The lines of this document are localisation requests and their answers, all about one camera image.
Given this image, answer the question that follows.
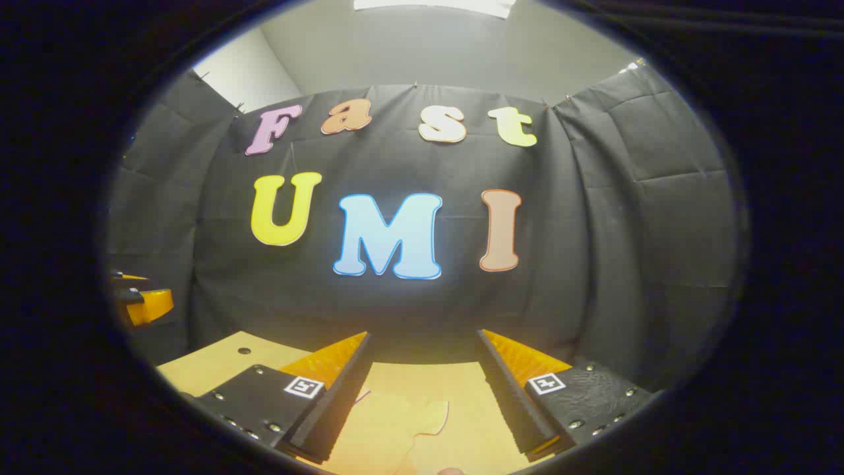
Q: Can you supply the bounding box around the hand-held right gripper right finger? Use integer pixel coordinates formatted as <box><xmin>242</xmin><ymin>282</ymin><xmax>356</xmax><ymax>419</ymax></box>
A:
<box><xmin>476</xmin><ymin>329</ymin><xmax>655</xmax><ymax>462</ymax></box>

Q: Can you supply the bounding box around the ceiling light panel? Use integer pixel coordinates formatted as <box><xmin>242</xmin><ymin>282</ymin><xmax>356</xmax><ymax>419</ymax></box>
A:
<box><xmin>354</xmin><ymin>0</ymin><xmax>516</xmax><ymax>18</ymax></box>

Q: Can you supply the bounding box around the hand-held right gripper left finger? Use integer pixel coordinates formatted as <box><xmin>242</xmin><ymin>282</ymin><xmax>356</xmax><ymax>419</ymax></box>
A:
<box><xmin>179</xmin><ymin>331</ymin><xmax>372</xmax><ymax>464</ymax></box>

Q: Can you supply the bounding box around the orange T-shirt with striped collar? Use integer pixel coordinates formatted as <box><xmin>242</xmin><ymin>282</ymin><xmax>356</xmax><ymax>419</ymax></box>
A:
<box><xmin>328</xmin><ymin>389</ymin><xmax>450</xmax><ymax>475</ymax></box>

